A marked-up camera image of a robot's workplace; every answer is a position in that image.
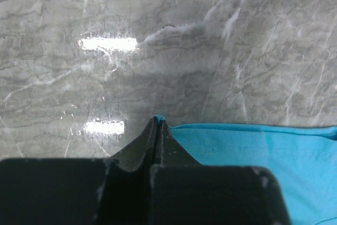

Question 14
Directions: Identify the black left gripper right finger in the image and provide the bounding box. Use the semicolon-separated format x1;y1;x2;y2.
150;120;291;224

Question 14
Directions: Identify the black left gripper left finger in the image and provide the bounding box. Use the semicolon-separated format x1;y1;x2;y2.
1;119;157;224

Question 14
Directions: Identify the turquoise t shirt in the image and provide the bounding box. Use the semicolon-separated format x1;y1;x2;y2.
154;114;337;225

